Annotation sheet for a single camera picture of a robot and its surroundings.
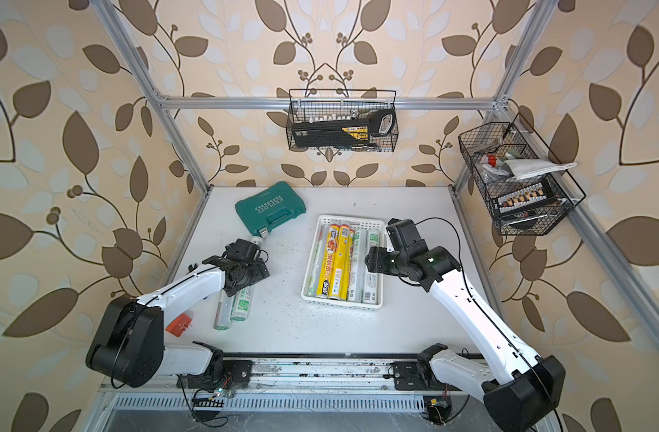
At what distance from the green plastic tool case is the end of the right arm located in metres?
0.52

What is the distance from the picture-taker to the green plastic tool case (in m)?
1.07

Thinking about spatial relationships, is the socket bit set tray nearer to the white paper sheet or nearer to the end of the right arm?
the white paper sheet

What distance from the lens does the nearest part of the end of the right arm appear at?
51 centimetres

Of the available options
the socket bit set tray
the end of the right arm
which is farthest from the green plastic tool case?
the socket bit set tray

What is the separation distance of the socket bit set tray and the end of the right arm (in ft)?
0.97

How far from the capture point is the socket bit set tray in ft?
2.14
